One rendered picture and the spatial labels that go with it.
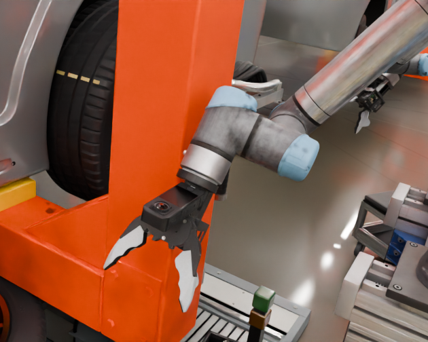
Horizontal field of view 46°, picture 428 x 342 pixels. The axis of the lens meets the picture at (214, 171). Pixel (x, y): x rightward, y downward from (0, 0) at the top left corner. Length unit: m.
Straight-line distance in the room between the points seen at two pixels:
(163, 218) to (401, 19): 0.48
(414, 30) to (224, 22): 0.31
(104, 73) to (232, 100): 0.57
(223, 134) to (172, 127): 0.12
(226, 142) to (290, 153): 0.10
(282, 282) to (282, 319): 0.37
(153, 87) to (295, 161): 0.28
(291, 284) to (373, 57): 1.64
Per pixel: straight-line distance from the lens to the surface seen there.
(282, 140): 0.79
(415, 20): 0.87
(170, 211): 0.72
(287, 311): 2.09
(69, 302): 1.24
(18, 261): 1.31
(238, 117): 0.79
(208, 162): 0.78
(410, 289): 1.03
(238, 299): 2.09
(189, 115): 0.86
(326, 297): 2.36
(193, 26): 0.82
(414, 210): 1.51
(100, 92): 1.30
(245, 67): 1.54
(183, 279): 0.78
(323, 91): 0.89
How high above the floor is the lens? 1.35
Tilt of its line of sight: 24 degrees down
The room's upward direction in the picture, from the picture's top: 8 degrees clockwise
